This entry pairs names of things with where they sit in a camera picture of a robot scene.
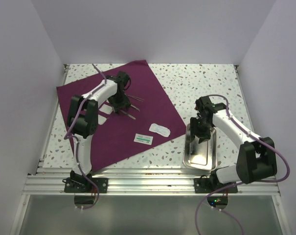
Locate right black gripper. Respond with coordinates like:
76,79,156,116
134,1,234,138
190,117,212,144

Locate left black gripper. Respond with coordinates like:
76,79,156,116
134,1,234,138
108,92,131,115

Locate white gauze pad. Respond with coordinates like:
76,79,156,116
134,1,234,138
98,115,107,125
99,104,113,115

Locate steel tweezers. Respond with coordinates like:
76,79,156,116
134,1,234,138
127,95,144,102

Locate clear plastic syringe packet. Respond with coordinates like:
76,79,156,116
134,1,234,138
149,123,171,138

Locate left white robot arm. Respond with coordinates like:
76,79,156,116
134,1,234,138
65,71,131,192

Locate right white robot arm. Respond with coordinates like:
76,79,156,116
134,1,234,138
190,96,277,192

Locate steel instrument tray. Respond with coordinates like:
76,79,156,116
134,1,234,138
183,124,217,171

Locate purple cloth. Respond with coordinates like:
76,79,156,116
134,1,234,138
56,59,186,173

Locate green white suture packet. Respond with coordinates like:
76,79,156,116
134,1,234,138
134,133,153,145

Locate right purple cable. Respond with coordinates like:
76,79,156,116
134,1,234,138
195,94,291,235

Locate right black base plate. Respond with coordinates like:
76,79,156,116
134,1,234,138
193,175,235,193

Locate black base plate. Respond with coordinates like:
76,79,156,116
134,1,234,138
62,171,109,193
193,175,235,193

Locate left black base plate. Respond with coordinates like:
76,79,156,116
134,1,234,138
62,171,109,193

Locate aluminium frame rail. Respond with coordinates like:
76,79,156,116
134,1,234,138
23,168,282,196

